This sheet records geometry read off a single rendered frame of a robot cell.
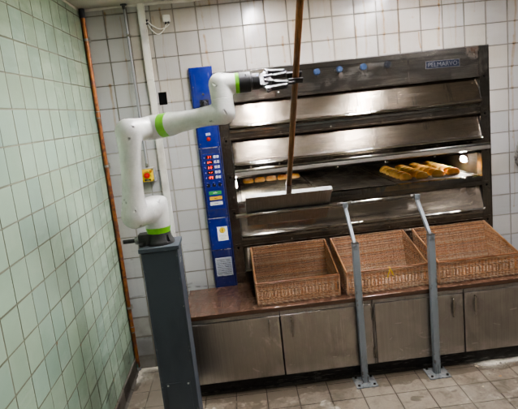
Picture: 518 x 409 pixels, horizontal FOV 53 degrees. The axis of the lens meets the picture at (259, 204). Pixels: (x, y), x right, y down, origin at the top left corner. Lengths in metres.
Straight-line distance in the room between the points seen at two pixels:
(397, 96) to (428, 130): 0.33
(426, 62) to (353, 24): 0.59
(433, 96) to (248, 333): 2.08
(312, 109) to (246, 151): 0.55
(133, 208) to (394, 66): 2.18
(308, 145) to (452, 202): 1.16
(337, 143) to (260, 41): 0.88
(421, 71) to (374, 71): 0.34
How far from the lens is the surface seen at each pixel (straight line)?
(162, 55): 3.73
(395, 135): 3.87
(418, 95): 3.92
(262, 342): 3.47
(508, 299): 3.82
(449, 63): 4.01
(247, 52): 3.70
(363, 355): 3.55
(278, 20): 3.74
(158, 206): 2.64
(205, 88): 3.66
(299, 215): 3.51
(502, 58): 4.16
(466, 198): 4.12
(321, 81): 3.75
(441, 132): 3.98
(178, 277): 2.71
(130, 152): 2.49
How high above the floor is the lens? 1.83
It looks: 10 degrees down
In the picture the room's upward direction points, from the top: 6 degrees counter-clockwise
